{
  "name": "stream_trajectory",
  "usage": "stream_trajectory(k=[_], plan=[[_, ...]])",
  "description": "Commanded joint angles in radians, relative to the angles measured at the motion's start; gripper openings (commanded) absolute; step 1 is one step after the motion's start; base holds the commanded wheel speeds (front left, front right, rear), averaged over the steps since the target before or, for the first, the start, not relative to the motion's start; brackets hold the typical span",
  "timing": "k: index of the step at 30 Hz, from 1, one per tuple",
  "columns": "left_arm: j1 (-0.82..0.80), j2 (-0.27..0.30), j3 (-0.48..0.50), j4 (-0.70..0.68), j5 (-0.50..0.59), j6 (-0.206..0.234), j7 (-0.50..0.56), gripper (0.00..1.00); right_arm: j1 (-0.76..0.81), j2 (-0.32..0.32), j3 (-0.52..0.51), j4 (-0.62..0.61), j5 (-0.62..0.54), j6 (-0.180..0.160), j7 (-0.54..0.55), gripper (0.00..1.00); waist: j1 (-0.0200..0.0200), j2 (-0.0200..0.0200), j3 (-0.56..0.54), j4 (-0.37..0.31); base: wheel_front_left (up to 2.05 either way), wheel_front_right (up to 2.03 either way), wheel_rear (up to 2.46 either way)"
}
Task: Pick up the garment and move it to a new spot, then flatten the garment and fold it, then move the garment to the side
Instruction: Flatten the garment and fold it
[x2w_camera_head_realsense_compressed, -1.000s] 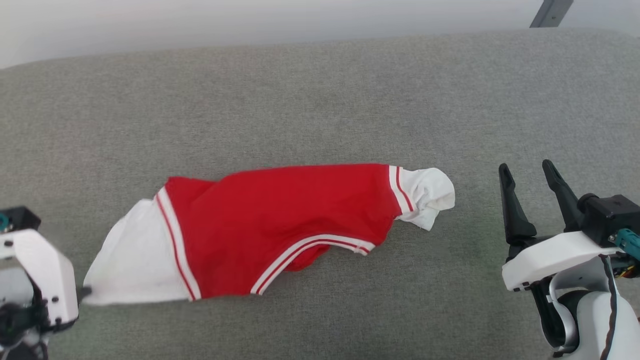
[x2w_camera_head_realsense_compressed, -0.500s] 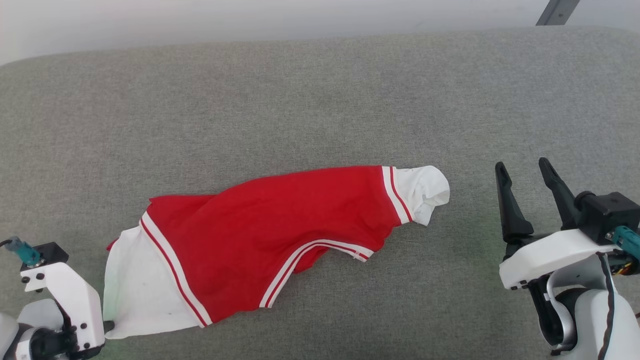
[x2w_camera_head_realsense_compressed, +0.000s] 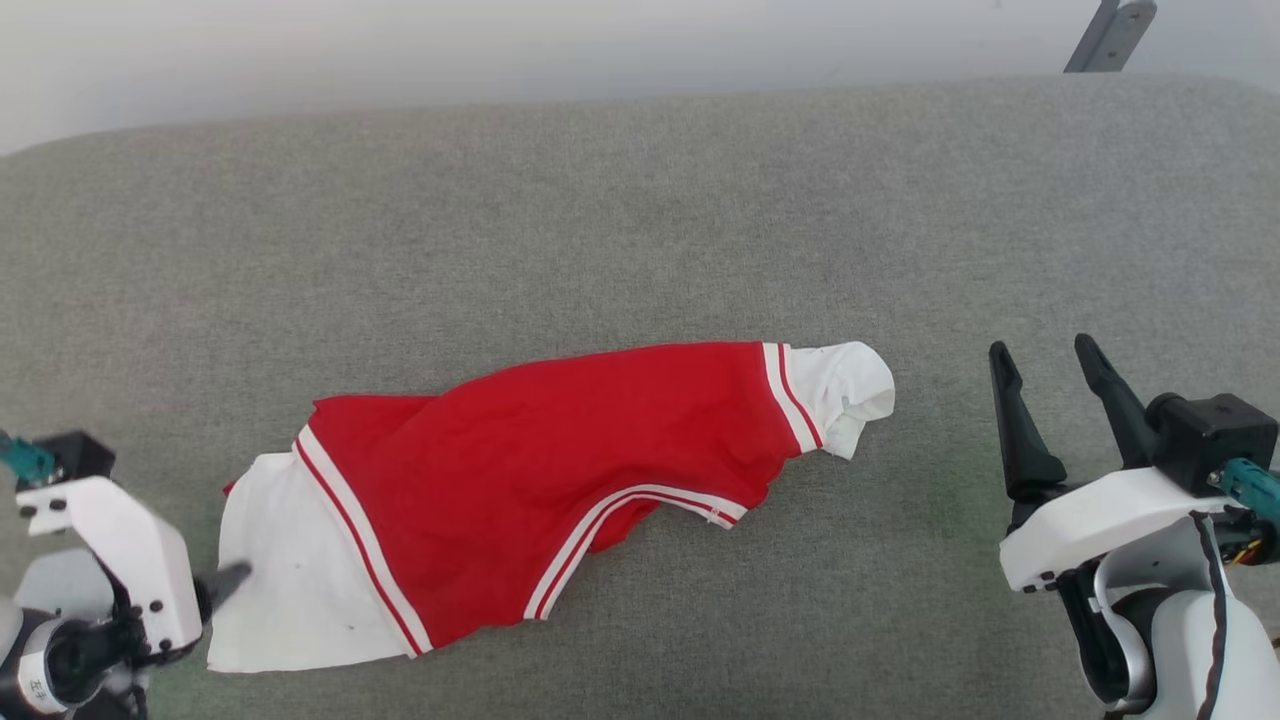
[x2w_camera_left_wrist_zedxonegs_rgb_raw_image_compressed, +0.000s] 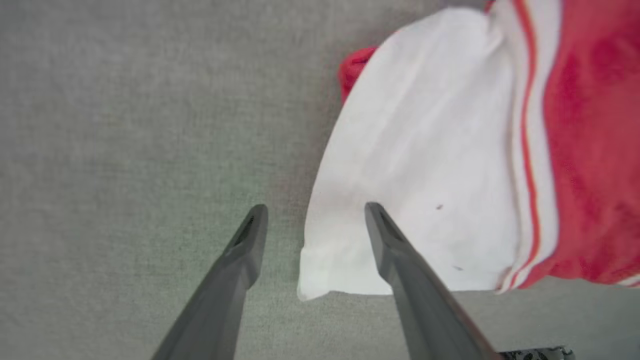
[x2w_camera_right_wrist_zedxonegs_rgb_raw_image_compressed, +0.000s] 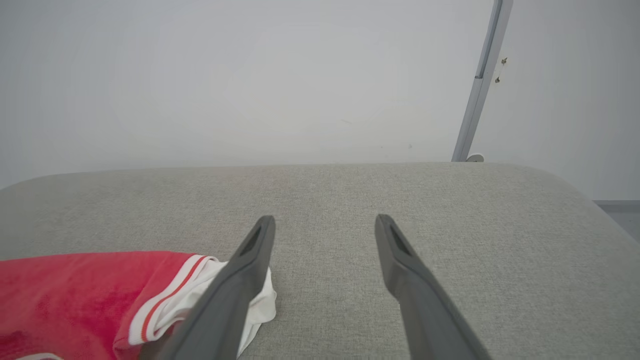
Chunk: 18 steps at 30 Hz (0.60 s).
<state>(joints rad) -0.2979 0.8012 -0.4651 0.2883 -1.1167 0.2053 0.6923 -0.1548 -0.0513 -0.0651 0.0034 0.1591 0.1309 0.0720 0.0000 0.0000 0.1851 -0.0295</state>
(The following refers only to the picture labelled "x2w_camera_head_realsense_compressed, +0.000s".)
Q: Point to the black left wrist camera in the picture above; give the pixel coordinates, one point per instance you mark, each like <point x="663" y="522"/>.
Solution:
<point x="80" y="455"/>

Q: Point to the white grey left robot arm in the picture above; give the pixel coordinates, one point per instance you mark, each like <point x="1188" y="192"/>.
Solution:
<point x="50" y="650"/>

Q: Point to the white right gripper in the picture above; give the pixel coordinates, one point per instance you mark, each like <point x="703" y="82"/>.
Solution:
<point x="1100" y="525"/>

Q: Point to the red and white garment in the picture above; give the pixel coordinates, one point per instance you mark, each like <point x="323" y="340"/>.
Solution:
<point x="520" y="450"/>

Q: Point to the grey metal bracket pole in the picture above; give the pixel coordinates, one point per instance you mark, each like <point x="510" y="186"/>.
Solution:
<point x="1110" y="35"/>

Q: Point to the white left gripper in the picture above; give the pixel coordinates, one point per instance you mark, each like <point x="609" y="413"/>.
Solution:
<point x="130" y="550"/>

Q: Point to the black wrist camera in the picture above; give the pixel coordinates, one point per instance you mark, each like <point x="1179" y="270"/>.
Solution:
<point x="1215" y="435"/>
<point x="80" y="455"/>

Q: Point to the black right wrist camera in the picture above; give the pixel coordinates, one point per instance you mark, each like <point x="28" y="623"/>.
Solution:
<point x="1215" y="435"/>

